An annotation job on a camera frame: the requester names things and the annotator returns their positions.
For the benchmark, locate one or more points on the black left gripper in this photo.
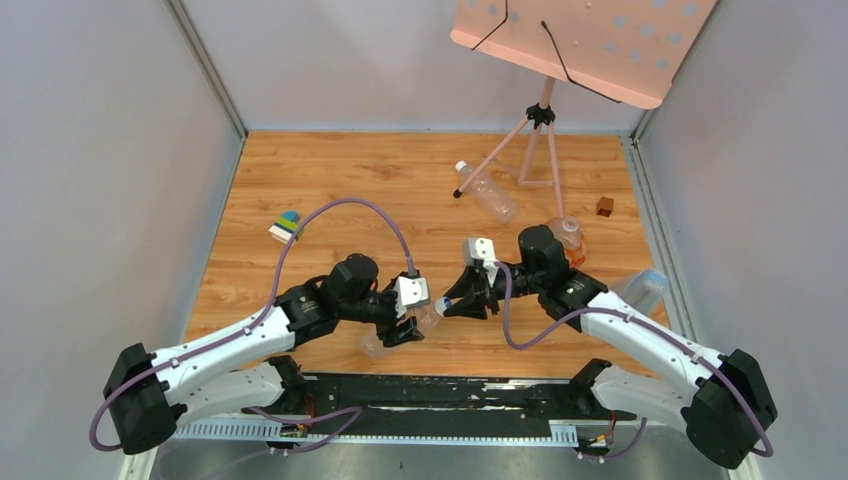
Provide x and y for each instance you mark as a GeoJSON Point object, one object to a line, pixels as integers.
{"type": "Point", "coordinates": [392, 318]}

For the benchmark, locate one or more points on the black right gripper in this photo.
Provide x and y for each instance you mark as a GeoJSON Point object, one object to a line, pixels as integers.
{"type": "Point", "coordinates": [471, 282]}

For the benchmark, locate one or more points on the white blue bottle cap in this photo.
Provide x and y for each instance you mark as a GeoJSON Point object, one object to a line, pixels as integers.
{"type": "Point", "coordinates": [443, 305]}

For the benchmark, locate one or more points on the clear bottle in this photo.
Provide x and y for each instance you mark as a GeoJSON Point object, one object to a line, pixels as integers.
{"type": "Point", "coordinates": [428, 318]}
{"type": "Point", "coordinates": [494, 199]}

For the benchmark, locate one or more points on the orange label plastic bottle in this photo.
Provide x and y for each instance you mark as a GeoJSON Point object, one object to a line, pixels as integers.
{"type": "Point", "coordinates": [568, 232]}

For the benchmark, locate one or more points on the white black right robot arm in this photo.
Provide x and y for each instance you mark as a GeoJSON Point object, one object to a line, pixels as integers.
{"type": "Point", "coordinates": [656, 344]}

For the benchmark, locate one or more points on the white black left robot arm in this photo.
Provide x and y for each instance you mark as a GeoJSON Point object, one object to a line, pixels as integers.
{"type": "Point", "coordinates": [149, 395]}

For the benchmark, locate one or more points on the stacked toy building blocks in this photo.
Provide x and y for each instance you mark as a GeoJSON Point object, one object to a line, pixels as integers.
{"type": "Point", "coordinates": [284, 229]}

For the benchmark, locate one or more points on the small brown cube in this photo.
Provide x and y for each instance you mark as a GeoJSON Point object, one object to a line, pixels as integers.
{"type": "Point", "coordinates": [605, 206]}

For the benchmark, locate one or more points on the pink music stand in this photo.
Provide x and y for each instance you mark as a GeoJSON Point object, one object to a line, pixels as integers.
{"type": "Point", "coordinates": [627, 52]}

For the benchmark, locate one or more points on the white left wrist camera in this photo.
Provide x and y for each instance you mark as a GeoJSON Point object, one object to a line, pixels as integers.
{"type": "Point", "coordinates": [412, 292]}

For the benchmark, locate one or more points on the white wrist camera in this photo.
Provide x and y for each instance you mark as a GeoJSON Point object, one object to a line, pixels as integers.
{"type": "Point", "coordinates": [412, 292]}
{"type": "Point", "coordinates": [479, 253]}

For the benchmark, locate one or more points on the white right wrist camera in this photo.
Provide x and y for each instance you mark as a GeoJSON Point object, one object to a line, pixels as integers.
{"type": "Point", "coordinates": [479, 253]}

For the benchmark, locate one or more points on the black metal base rail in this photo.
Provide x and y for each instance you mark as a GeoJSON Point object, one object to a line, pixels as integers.
{"type": "Point", "coordinates": [403, 407]}

